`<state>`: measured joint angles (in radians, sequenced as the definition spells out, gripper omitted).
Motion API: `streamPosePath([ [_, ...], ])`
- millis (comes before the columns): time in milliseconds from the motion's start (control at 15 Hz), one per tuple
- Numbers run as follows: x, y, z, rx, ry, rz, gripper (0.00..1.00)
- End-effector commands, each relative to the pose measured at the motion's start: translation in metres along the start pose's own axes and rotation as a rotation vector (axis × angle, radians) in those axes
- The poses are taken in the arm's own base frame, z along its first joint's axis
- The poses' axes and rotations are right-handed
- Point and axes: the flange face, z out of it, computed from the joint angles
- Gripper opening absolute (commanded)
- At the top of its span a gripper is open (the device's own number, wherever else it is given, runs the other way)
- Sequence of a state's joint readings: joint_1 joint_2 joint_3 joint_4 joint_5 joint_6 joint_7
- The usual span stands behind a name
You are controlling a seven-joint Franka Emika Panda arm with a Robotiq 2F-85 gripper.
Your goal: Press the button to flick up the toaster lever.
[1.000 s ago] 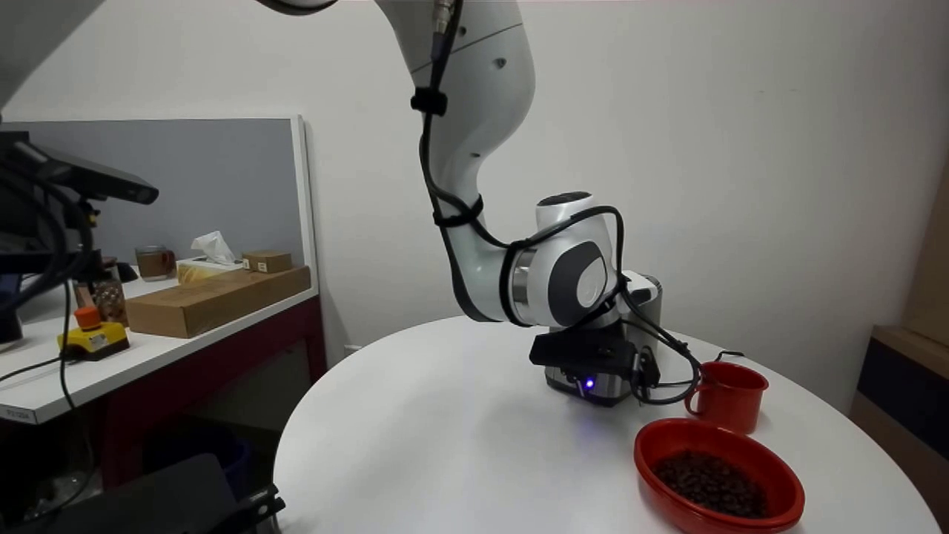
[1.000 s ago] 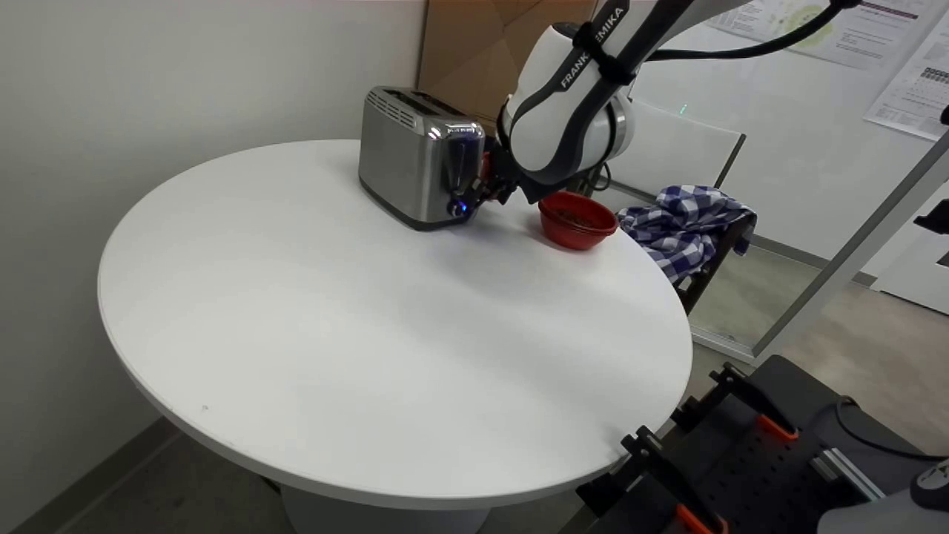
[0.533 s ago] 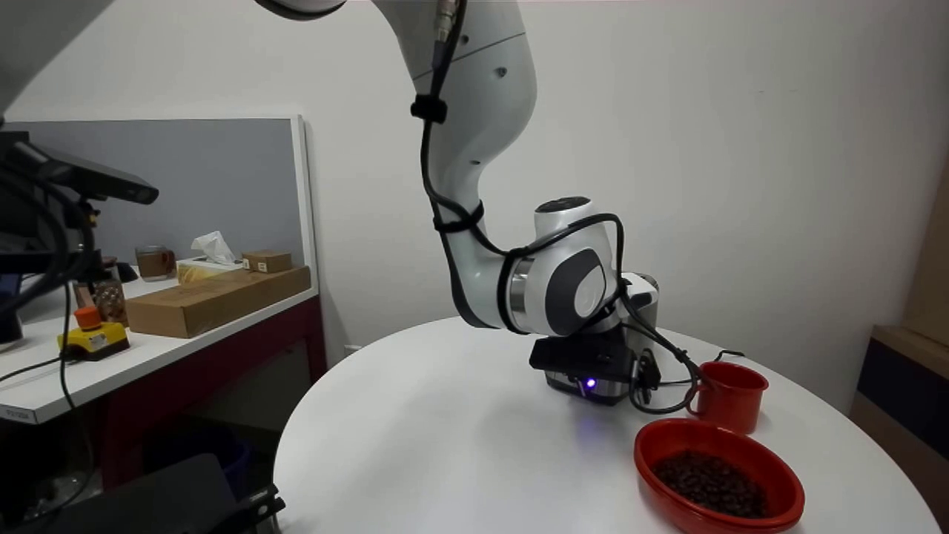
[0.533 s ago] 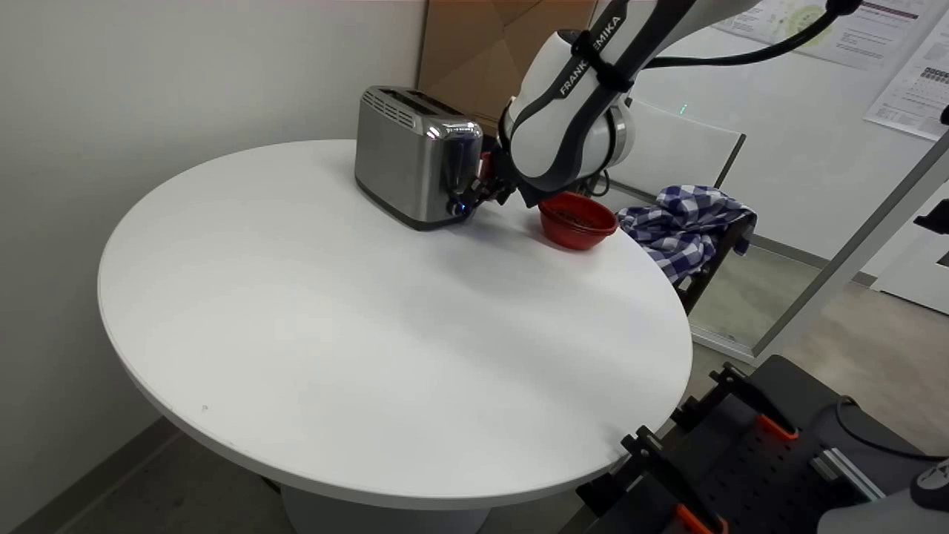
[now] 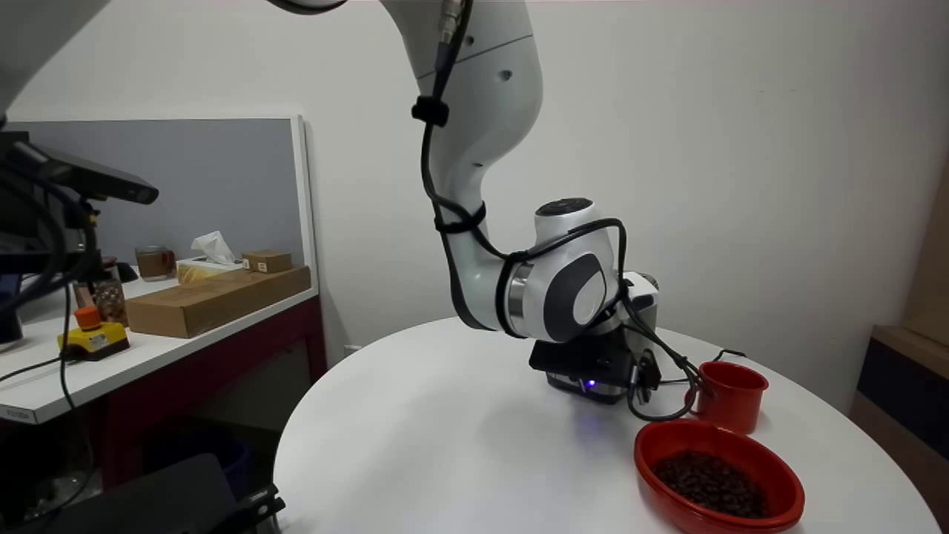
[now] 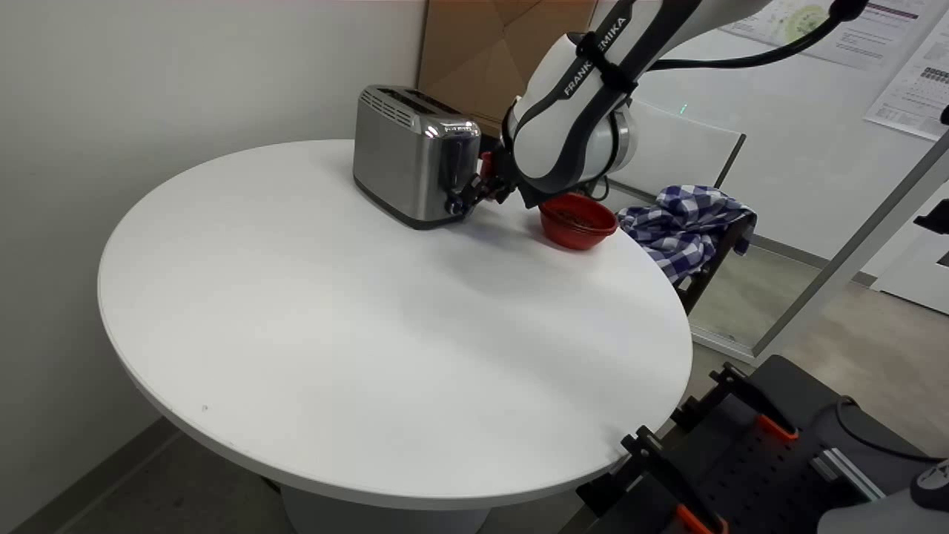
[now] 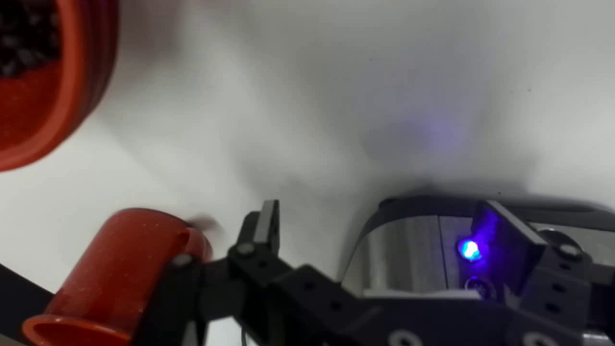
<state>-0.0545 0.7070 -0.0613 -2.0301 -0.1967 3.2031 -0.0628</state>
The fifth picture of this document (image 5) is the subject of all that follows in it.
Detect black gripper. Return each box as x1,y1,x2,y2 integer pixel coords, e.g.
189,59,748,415
528,332,638,406

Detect red bowl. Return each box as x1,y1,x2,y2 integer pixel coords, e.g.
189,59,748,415
631,420,807,534

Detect red mug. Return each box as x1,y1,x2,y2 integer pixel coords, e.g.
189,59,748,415
687,360,772,439

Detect dark coffee beans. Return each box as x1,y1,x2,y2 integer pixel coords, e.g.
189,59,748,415
653,448,772,522

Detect small brown box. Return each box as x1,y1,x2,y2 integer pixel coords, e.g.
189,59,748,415
134,245,178,283
239,248,297,276

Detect wooden cabinet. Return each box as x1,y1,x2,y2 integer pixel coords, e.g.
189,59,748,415
847,145,949,509

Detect flat cardboard box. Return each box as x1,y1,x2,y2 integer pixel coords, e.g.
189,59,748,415
124,265,313,341

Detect tissue box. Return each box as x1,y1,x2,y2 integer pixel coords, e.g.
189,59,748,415
171,230,250,289

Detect grey partition panel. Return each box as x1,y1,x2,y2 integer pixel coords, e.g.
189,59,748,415
8,116,321,296

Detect white desk with red front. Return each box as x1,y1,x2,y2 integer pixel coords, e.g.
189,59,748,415
0,276,330,486

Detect black chair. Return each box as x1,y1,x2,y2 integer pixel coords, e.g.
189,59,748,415
26,451,291,534

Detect brown printed packet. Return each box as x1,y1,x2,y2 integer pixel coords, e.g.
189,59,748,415
78,276,128,326

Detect yellow and red device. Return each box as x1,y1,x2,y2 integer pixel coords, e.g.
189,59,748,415
57,302,134,363

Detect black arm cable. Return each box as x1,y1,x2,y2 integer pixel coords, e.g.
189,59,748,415
408,0,702,424

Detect black hanging cable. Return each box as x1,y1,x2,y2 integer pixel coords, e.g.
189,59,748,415
54,219,82,414

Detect black camera on stand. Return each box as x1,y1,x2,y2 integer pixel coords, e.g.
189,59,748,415
0,130,159,344

